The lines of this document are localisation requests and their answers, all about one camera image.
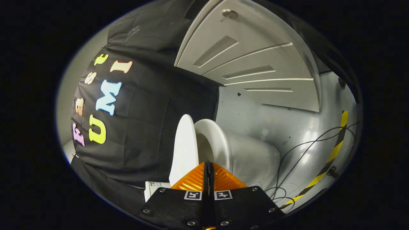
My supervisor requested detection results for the yellow black hazard tape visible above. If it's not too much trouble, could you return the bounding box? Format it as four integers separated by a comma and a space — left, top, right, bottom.
281, 111, 349, 210

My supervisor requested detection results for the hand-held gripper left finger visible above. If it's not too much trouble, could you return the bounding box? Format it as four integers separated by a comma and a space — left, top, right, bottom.
139, 161, 210, 230

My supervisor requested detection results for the white toilet tank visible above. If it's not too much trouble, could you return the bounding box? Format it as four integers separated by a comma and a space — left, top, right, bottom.
144, 181, 172, 203

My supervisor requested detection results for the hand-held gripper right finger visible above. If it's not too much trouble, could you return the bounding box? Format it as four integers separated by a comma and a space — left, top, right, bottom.
209, 161, 285, 230

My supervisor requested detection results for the black backdrop cloth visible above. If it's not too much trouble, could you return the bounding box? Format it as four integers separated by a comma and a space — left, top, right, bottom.
70, 0, 363, 212

